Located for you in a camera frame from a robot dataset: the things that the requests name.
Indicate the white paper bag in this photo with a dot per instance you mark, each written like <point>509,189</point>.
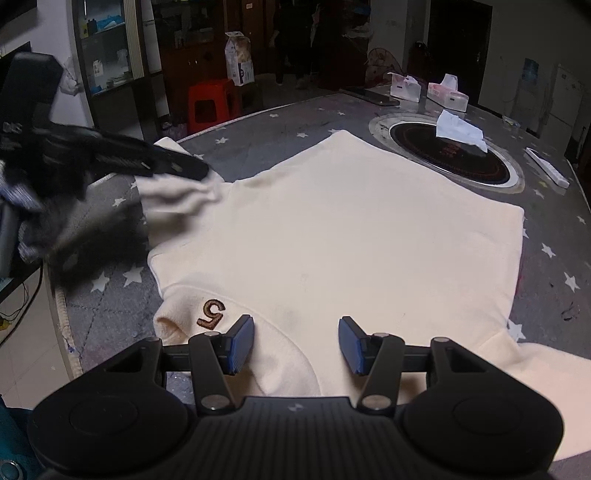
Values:
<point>240,60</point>

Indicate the cream sweatshirt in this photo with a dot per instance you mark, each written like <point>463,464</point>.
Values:
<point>346,230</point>

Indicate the white refrigerator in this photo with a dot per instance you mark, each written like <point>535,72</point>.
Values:
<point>570,101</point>

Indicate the red plastic stool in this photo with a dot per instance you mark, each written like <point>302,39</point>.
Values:
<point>207,90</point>

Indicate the small wooden stool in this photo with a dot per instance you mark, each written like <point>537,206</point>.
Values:
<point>251,97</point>

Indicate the black smartphone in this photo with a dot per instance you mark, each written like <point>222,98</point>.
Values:
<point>374,96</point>

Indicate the white plastic bag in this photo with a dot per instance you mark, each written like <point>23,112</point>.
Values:
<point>69,78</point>

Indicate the wooden divider shelf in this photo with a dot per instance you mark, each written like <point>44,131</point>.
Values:
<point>341,46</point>

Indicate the dark wooden door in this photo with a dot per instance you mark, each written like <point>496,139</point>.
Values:
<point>457,46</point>

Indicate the white water dispenser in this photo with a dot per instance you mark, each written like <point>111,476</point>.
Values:
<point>526,106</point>

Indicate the person's teal jacket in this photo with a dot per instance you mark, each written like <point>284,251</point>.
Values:
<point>16,438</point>

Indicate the glass display cabinet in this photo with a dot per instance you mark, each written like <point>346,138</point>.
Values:
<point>184,60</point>

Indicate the dotted children's play tent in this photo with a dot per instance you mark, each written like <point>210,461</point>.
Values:
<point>383,62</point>

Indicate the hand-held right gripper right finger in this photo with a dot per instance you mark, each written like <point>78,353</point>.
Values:
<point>352,344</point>

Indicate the pink tissue box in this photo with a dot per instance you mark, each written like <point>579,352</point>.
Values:
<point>450,98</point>

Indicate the blue water jug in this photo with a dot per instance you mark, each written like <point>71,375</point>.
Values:
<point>531,71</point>

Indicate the patterned trash bin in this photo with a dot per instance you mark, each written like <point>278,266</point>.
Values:
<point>165,125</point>

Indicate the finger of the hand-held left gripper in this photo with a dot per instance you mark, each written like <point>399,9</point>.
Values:
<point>184,168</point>

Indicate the crumpled white tissue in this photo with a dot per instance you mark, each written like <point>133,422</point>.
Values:
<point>457,129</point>

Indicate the person's left hand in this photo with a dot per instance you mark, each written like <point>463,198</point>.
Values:
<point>18,198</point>

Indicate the white tissue box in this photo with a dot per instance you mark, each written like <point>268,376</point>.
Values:
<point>406,90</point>

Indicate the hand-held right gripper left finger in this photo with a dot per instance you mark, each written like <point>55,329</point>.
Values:
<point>242,344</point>

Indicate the round black induction cooktop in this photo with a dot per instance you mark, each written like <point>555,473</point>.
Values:
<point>461,161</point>

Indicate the small white wrapper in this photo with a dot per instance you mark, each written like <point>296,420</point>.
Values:
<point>511,122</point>

